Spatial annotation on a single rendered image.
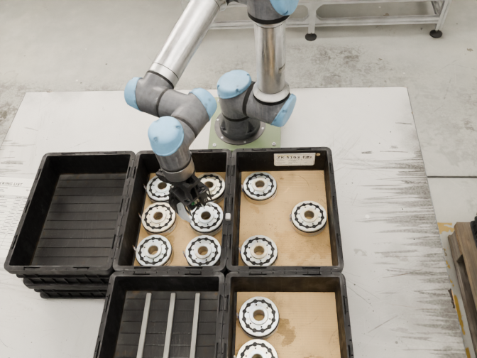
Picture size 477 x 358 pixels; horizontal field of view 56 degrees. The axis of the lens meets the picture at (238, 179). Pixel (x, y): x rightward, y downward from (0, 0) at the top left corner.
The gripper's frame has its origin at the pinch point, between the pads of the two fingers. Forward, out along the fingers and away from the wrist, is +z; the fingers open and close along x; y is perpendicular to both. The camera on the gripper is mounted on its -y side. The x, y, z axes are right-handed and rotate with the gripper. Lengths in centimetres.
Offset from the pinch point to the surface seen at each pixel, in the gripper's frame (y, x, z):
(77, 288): -11.5, -37.1, 12.5
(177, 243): -0.7, -7.7, 10.9
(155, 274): 8.0, -18.7, 0.9
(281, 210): 12.8, 21.6, 12.3
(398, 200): 32, 57, 27
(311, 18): -106, 167, 79
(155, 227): -7.9, -9.8, 7.7
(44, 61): -228, 24, 86
